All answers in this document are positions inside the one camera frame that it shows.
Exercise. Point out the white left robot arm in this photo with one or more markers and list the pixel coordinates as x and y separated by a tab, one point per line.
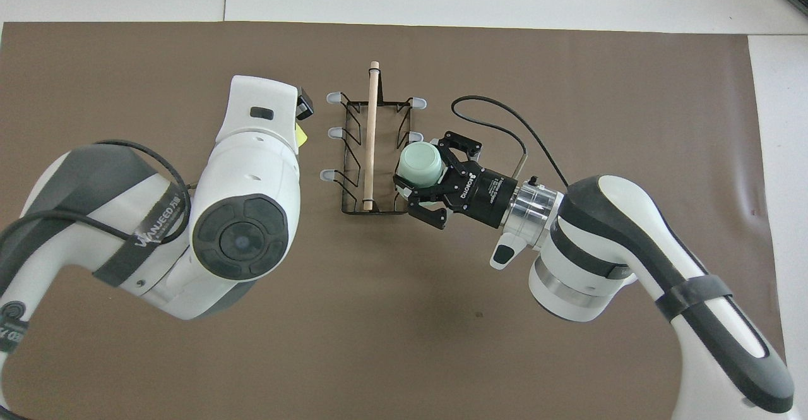
252	174

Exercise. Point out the yellow plastic cup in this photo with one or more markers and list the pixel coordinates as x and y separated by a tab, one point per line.
301	137

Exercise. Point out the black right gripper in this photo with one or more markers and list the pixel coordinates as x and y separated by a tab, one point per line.
480	196

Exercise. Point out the brown table mat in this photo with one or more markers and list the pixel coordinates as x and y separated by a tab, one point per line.
404	344

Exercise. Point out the pale green plastic cup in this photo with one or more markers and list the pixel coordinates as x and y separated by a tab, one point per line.
420	164

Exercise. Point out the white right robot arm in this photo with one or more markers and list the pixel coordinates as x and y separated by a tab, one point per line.
631	218

